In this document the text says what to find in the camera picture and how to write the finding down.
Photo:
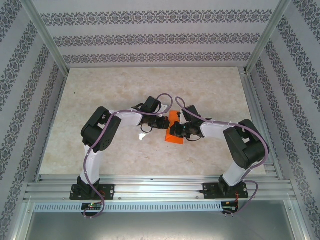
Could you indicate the aluminium mounting rail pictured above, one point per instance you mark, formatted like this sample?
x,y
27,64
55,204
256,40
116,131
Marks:
x,y
160,190

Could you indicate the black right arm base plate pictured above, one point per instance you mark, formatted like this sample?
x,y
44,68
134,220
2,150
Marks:
x,y
208,191

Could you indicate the circuit board with green light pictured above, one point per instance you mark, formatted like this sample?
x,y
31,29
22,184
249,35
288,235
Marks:
x,y
91,206

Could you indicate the aluminium frame post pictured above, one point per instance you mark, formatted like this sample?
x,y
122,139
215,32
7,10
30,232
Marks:
x,y
45,35
268,35

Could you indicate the orange paper sheet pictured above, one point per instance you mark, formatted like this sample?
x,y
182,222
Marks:
x,y
172,138

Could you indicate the thin aluminium side rail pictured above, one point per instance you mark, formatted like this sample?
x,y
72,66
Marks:
x,y
53,120

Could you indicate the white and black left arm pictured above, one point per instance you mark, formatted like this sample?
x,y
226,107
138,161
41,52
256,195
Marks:
x,y
92,162

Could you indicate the grey metal sheet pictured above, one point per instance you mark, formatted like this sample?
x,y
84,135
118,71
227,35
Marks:
x,y
160,227

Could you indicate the wide aluminium side rail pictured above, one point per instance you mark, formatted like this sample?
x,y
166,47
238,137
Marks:
x,y
260,125

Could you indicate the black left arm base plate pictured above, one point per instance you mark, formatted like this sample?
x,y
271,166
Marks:
x,y
110,191

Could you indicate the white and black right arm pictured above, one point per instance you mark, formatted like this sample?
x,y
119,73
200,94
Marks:
x,y
235,172

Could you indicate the small circuit board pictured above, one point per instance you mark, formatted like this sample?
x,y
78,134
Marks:
x,y
228,207

